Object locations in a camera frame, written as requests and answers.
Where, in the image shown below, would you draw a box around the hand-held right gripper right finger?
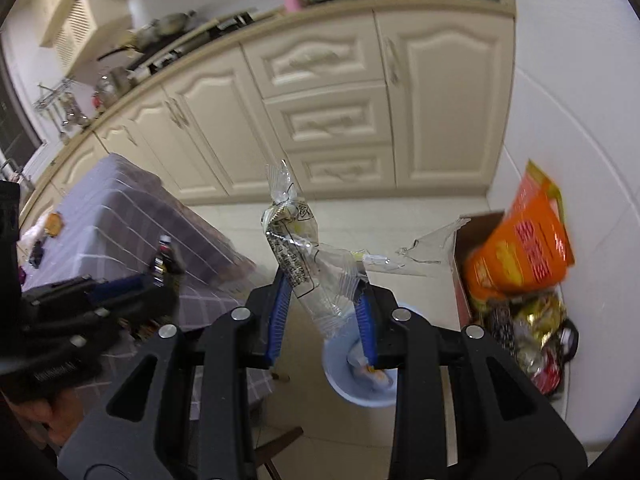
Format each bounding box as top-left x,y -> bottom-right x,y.
352,280 -> 588,480

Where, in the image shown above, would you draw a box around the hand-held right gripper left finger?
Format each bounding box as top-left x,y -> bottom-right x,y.
57,270 -> 294,480

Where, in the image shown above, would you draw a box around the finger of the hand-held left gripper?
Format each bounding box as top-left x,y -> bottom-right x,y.
22,272 -> 176,311
20,297 -> 181,357

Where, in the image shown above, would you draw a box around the dark gold wrapper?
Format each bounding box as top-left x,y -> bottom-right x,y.
152,235 -> 187,287

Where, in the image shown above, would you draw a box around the clear printed plastic wrapper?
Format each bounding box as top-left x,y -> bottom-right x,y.
262,159 -> 369,342

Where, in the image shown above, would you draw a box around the light blue trash bin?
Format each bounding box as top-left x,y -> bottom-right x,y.
321,302 -> 401,408

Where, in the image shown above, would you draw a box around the person's left hand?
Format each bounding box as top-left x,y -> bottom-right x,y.
10,390 -> 108,450

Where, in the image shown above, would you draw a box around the blue checked tablecloth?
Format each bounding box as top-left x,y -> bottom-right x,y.
17,154 -> 281,402

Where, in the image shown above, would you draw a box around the clear plastic sheet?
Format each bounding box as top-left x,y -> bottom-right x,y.
397,215 -> 472,278

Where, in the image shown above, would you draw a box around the cardboard box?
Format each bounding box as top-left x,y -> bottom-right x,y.
452,210 -> 581,401

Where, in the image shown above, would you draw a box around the black patterned package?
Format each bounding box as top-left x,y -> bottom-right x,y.
487,305 -> 517,357

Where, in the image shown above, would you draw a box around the wooden table leg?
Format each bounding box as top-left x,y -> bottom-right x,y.
262,426 -> 304,480

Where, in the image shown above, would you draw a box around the hanging metal ladle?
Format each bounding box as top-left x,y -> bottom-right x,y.
57,105 -> 92,134

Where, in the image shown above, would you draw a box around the gold foil wrapper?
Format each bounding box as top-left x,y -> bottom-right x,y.
514,292 -> 567,363

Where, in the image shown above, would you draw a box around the large orange bag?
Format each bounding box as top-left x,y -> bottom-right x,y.
462,160 -> 576,302

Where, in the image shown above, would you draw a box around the sliding window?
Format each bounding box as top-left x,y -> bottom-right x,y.
0,50 -> 44,162

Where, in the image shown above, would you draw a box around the red black snack bag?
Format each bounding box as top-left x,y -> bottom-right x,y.
529,320 -> 581,397

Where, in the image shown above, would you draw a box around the stainless steel pot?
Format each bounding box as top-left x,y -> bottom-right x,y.
95,72 -> 133,107

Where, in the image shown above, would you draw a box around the cream base cabinets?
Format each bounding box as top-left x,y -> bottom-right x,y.
20,0 -> 517,211

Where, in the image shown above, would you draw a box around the small lattice door cabinet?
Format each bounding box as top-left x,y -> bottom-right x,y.
40,0 -> 97,72

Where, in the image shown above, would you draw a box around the wok with lid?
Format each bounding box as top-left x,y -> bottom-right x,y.
97,10 -> 198,61

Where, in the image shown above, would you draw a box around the black gas stove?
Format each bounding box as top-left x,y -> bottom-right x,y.
127,9 -> 257,73

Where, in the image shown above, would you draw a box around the wall utensil rack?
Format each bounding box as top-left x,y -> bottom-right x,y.
34,77 -> 77,112

